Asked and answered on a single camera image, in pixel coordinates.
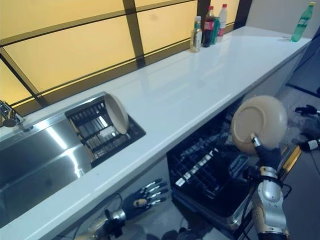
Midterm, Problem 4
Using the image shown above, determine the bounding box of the green can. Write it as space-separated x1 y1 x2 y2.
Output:
210 16 221 46

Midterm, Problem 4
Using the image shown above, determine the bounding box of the stainless steel sink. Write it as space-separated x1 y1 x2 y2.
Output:
0 92 147 226

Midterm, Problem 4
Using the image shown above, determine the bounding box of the chrome faucet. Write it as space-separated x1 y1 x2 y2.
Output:
0 100 34 133

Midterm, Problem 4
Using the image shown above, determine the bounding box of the white bottle red cap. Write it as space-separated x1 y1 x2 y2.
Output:
216 3 228 43

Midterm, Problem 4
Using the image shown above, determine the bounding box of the beige plate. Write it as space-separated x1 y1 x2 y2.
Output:
230 95 289 156
103 92 130 135

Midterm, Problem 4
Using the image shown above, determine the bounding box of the dark cola bottle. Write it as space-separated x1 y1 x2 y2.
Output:
201 5 216 48

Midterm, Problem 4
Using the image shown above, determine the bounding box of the white kitchen counter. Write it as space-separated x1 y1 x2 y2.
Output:
0 25 313 240

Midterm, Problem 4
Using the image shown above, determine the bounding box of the black device with cable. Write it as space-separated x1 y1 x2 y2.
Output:
293 104 320 152

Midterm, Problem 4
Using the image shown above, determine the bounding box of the yellow oil bottle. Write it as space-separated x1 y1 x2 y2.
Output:
190 15 203 54

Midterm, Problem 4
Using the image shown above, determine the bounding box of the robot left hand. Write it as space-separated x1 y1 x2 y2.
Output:
123 178 169 221

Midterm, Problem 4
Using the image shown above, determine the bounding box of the green plastic bottle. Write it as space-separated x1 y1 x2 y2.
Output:
290 1 316 43

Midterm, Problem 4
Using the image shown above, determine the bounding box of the black dishwasher rack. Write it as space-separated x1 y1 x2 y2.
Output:
168 109 251 200

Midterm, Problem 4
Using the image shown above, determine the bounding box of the black dish rack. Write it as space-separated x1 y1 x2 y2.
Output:
66 97 146 166

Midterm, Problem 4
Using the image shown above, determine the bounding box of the open dishwasher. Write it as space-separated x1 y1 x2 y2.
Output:
166 104 305 231

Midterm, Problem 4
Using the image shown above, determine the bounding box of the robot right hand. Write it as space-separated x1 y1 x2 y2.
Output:
250 133 282 172

